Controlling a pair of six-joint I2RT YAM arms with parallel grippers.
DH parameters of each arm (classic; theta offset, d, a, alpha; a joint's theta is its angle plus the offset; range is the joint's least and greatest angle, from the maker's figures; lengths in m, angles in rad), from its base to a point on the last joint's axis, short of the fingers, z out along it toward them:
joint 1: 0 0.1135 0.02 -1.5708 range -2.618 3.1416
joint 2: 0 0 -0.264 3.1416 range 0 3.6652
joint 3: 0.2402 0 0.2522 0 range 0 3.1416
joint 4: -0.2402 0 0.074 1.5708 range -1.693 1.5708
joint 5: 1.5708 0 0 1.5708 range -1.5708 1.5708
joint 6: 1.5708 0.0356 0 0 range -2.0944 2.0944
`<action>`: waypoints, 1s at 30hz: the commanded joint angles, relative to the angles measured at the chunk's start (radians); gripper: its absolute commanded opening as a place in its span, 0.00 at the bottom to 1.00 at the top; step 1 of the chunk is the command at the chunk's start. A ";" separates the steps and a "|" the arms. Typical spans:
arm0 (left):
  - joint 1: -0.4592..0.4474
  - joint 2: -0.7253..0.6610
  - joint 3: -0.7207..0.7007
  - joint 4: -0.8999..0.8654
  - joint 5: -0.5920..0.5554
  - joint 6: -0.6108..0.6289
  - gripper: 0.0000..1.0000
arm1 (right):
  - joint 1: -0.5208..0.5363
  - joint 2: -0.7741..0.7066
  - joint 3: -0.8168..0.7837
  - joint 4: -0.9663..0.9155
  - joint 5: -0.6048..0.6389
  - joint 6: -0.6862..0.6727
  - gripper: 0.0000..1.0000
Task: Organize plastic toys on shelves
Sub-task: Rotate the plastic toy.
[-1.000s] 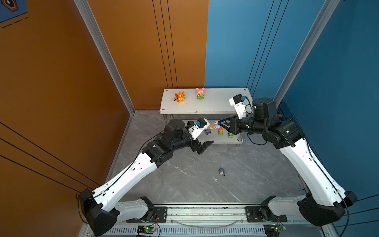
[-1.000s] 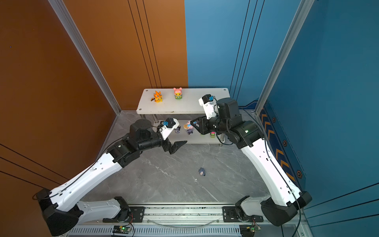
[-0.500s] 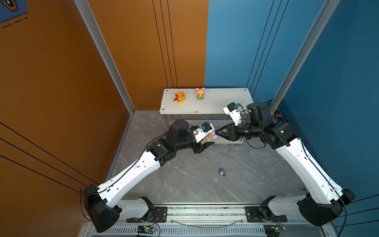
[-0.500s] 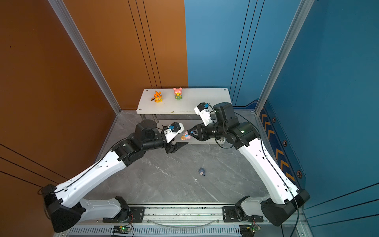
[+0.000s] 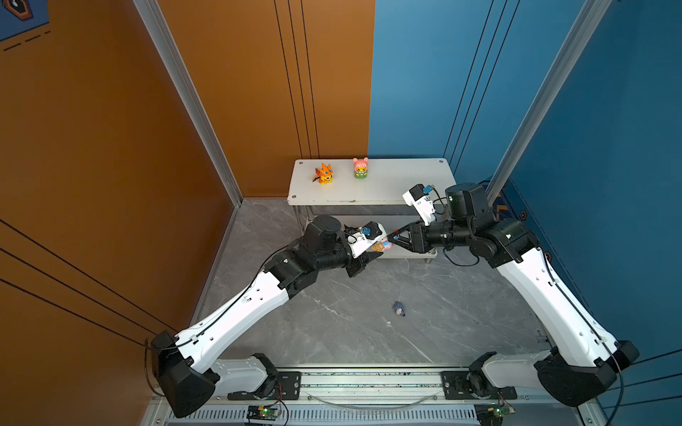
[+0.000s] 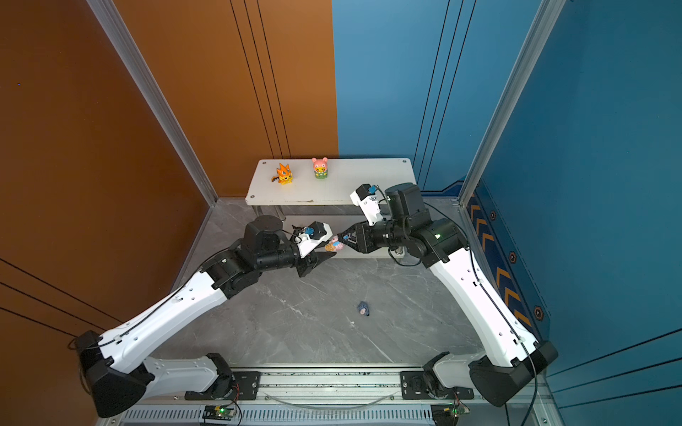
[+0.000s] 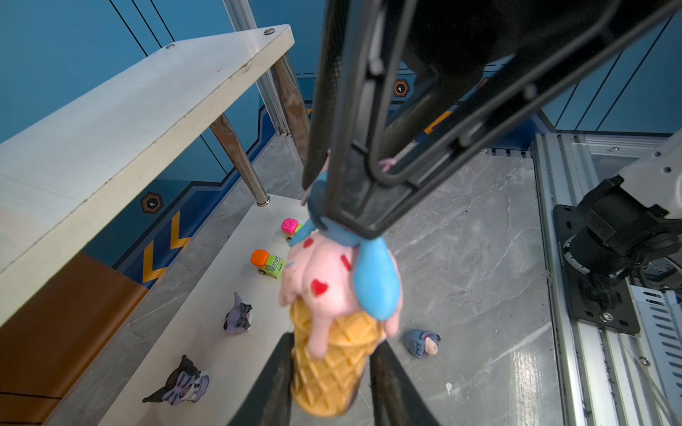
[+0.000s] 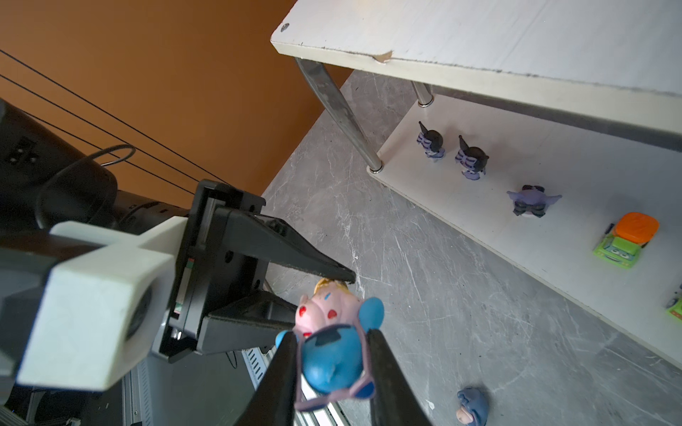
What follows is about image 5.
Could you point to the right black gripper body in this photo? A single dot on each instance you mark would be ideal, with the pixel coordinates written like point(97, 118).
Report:
point(448, 234)

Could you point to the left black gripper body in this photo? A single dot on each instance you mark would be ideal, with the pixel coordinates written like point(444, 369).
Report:
point(338, 258)

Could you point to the small blue figure toy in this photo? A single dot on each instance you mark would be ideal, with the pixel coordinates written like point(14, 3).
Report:
point(399, 309)

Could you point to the orange yellow duck toy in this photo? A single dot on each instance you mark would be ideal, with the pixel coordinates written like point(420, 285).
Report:
point(324, 175)

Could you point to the pink yellow bear toy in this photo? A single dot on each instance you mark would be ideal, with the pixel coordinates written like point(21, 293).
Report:
point(360, 167)

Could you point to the blue Stitch ice-cream toy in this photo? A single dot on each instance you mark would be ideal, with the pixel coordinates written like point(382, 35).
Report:
point(382, 246)

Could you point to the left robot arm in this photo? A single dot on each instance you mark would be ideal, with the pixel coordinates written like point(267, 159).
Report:
point(187, 365)

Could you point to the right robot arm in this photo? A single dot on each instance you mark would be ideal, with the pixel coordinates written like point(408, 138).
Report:
point(585, 359)

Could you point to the white two-tier shelf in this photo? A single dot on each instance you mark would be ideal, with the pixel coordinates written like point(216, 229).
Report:
point(376, 198)

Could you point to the left green circuit board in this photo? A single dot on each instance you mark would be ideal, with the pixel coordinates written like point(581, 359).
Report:
point(263, 415)

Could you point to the green circuit board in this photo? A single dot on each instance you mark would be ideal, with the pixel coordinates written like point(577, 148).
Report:
point(263, 415)
point(493, 415)

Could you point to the right green circuit board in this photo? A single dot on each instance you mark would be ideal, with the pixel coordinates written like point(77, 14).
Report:
point(493, 415)

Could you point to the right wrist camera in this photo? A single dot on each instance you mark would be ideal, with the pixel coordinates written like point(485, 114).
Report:
point(419, 197)

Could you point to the aluminium rail frame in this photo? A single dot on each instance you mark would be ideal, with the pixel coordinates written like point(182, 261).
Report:
point(403, 394)

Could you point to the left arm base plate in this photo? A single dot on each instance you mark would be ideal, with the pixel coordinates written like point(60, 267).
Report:
point(285, 385)

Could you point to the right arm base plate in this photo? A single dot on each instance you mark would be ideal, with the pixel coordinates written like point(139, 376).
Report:
point(466, 385)

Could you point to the right aluminium corner post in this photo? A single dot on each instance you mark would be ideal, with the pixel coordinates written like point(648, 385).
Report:
point(579, 35)

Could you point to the aluminium corner post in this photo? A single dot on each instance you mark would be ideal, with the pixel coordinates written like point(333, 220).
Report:
point(157, 27)
point(579, 35)

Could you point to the left aluminium corner post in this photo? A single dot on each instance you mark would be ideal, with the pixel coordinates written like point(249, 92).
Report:
point(157, 27)

